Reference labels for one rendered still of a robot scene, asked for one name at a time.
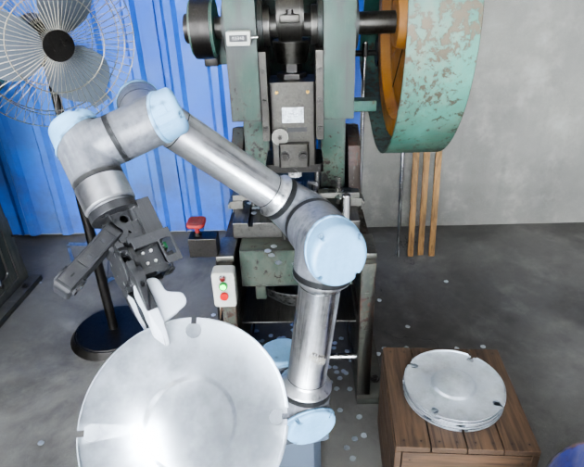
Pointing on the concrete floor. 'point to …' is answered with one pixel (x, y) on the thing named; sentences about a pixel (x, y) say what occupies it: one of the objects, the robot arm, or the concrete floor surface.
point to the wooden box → (493, 451)
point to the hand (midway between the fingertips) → (158, 339)
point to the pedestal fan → (77, 68)
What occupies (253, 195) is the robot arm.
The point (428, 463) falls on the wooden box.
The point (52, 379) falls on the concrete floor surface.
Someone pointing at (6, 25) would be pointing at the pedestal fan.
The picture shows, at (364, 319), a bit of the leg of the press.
